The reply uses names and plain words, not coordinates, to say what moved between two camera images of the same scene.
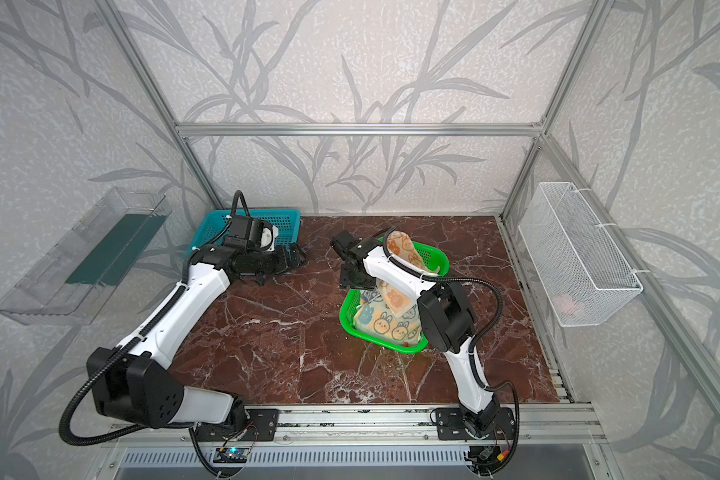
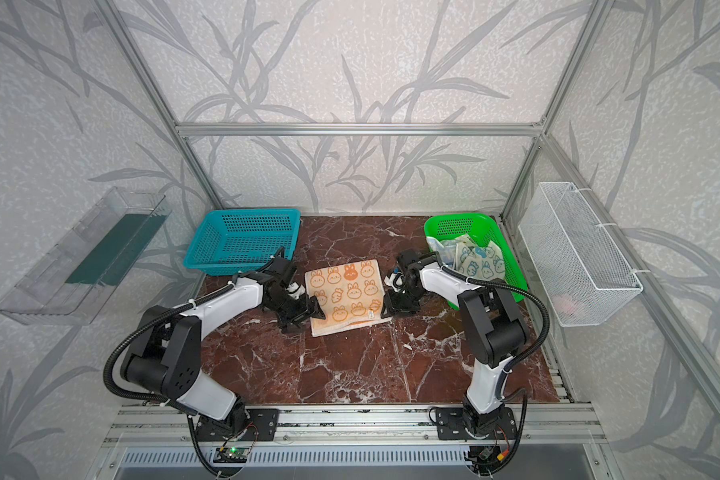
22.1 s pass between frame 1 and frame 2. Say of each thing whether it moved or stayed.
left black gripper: moved
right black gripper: moved
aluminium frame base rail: stayed
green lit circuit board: stayed
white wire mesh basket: stayed
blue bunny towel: moved
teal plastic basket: stayed
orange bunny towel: moved
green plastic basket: moved
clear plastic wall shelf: stayed
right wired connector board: stayed
